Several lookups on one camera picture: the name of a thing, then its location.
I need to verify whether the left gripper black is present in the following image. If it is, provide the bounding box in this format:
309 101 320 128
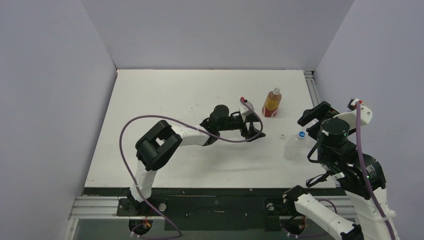
217 113 265 142

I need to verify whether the tea bottle red label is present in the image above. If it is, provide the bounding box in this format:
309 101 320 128
261 87 282 118

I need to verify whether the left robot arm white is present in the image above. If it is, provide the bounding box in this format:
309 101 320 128
127 101 266 215

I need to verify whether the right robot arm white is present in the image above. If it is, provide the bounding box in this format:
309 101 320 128
282 98 399 240

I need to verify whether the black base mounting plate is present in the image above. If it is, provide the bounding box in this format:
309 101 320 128
83 187 300 232

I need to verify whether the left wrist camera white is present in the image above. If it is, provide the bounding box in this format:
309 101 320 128
239 97 255 123

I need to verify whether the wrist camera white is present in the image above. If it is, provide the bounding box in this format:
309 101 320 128
334 98 373 130
239 97 255 123

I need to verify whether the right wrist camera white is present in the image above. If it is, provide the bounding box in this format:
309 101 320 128
334 98 373 130

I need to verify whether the black cable loop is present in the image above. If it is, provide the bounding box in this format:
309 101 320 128
305 139 337 189

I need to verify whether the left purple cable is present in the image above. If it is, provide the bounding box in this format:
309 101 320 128
118 99 265 239

